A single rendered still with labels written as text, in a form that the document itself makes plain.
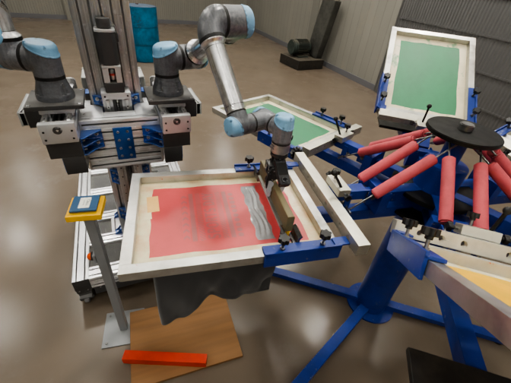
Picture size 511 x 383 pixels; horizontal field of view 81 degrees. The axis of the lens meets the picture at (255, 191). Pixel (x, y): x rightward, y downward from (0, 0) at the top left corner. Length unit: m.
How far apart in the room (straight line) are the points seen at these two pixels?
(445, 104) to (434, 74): 0.27
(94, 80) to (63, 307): 1.39
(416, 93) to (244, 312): 1.88
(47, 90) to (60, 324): 1.36
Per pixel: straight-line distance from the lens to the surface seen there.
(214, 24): 1.21
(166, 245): 1.17
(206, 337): 2.00
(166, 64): 1.57
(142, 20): 7.17
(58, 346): 2.20
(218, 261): 1.06
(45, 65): 1.58
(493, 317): 0.59
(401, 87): 2.42
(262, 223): 1.25
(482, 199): 1.45
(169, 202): 1.35
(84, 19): 1.72
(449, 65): 2.68
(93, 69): 1.76
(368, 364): 2.14
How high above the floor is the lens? 1.80
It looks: 36 degrees down
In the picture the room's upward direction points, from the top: 7 degrees clockwise
